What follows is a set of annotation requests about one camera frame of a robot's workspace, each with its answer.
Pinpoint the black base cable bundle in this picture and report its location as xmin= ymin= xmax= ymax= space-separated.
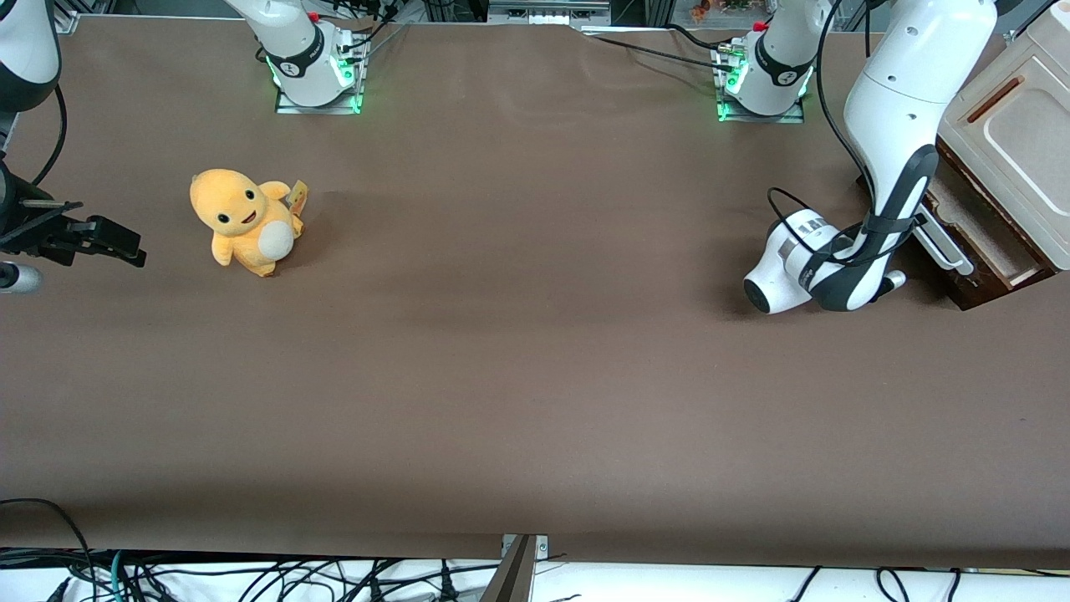
xmin=333 ymin=0 xmax=412 ymax=61

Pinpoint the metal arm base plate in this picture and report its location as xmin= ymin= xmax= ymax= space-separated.
xmin=274 ymin=23 xmax=366 ymax=115
xmin=715 ymin=42 xmax=808 ymax=125

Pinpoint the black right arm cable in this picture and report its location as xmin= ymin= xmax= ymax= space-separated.
xmin=30 ymin=82 xmax=69 ymax=188

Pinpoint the beige wooden drawer cabinet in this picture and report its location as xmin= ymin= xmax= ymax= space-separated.
xmin=936 ymin=4 xmax=1070 ymax=273

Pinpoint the aluminium frame rail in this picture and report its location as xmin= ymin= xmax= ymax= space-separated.
xmin=489 ymin=0 xmax=613 ymax=26

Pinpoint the long black table cable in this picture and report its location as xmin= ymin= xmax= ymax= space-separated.
xmin=581 ymin=32 xmax=736 ymax=72

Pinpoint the grey metal camera mount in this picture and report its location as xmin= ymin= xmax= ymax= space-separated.
xmin=481 ymin=533 xmax=550 ymax=602

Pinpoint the yellow plush toy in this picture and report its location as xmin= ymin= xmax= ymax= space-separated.
xmin=189 ymin=168 xmax=309 ymax=278

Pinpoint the dark brown wooden drawer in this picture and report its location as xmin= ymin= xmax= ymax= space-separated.
xmin=857 ymin=163 xmax=1058 ymax=312

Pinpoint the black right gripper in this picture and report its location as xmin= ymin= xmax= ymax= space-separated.
xmin=0 ymin=163 xmax=147 ymax=268

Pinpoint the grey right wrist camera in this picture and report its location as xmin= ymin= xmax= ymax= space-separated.
xmin=0 ymin=262 xmax=43 ymax=295

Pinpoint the black looped floor cable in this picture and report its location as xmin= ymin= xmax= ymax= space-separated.
xmin=0 ymin=497 xmax=94 ymax=602

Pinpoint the short black table cable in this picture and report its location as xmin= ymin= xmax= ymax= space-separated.
xmin=666 ymin=23 xmax=732 ymax=53

